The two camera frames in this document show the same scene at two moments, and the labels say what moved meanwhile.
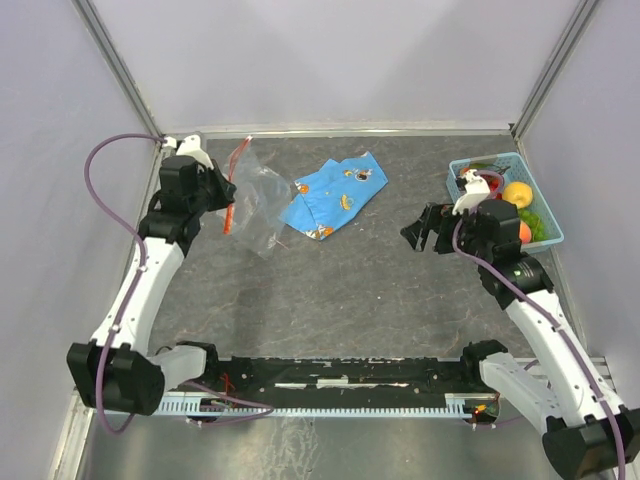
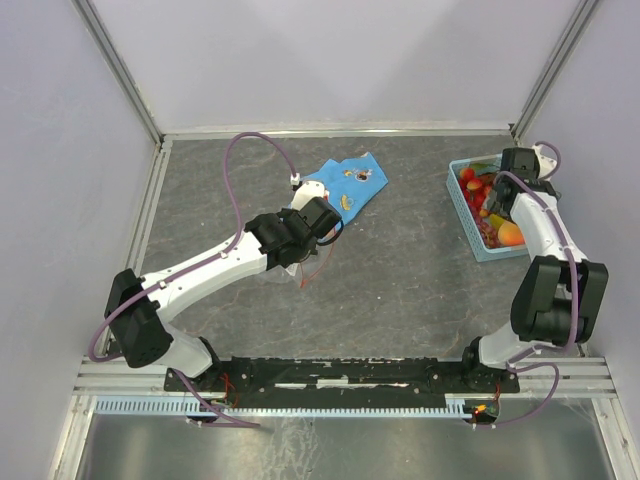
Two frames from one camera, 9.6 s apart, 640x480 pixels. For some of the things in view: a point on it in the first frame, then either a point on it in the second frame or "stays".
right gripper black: (440, 218) → (491, 199)
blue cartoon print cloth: (326, 196) stays
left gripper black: (227, 189) → (286, 215)
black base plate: (243, 379) stays
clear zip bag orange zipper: (262, 201) → (303, 271)
